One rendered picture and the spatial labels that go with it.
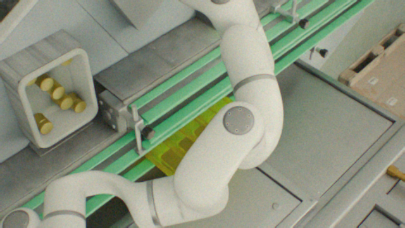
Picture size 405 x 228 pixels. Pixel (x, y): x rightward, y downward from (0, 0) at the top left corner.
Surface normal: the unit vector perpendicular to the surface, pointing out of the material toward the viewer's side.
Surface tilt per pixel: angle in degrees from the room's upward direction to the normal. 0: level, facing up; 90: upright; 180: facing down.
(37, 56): 90
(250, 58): 78
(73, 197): 66
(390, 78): 82
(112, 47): 0
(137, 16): 3
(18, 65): 90
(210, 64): 90
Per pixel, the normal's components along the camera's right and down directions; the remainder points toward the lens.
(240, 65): -0.54, -0.22
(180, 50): 0.00, -0.69
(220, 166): 0.07, -0.22
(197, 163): -0.25, -0.42
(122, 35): 0.71, 0.51
